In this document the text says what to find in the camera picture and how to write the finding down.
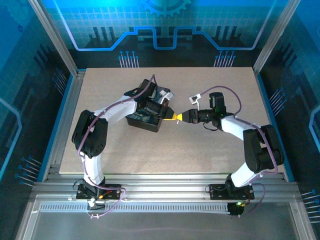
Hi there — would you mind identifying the black starry painting box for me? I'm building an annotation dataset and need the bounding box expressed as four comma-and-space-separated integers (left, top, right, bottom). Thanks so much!
125, 85, 172, 133

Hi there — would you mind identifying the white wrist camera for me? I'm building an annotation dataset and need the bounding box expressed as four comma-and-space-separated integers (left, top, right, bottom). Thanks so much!
189, 93, 203, 106
158, 89, 175, 103

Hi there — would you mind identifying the grey slotted cable duct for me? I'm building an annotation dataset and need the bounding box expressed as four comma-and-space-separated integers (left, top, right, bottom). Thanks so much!
39, 202, 231, 214

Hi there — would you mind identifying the black controller box green light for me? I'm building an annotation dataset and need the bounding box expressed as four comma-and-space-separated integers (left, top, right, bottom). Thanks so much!
227, 201, 245, 217

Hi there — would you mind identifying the aluminium side rail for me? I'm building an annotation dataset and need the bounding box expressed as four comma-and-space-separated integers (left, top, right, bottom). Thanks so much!
41, 69, 87, 182

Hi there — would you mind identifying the aluminium frame rail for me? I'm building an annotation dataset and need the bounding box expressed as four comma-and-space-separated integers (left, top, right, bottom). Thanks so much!
32, 173, 301, 201

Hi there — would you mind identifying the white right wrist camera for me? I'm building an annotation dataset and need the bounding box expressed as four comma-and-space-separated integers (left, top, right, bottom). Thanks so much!
189, 93, 203, 106

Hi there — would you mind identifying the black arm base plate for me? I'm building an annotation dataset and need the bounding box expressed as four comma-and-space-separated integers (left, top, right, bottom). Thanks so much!
75, 184, 123, 201
208, 184, 255, 201

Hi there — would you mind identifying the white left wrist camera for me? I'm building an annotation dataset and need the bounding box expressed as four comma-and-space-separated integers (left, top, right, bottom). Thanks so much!
158, 89, 175, 103

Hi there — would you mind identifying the aluminium frame post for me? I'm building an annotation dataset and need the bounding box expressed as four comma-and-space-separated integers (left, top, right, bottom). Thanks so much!
252, 0, 302, 76
27, 0, 79, 76

